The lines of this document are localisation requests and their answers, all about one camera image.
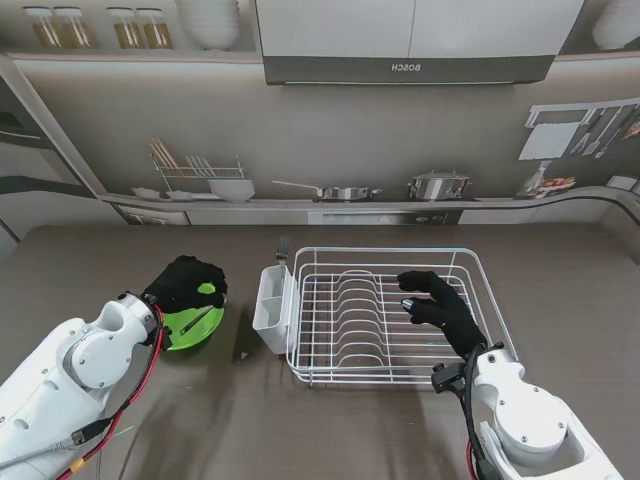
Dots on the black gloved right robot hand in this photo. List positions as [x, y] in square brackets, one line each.
[450, 310]

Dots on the metal spoon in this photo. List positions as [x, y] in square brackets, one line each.
[197, 320]

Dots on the green plastic bowl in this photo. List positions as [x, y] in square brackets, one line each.
[192, 335]

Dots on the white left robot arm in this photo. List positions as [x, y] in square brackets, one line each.
[65, 360]

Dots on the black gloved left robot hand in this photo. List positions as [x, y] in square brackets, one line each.
[180, 285]

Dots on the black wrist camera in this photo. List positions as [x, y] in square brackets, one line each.
[446, 378]

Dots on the white plastic utensil caddy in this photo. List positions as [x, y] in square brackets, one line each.
[272, 320]

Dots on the printed kitchen backdrop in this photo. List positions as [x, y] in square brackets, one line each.
[350, 140]

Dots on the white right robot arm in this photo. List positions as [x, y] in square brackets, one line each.
[525, 415]

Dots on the metal fork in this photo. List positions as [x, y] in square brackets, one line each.
[283, 247]

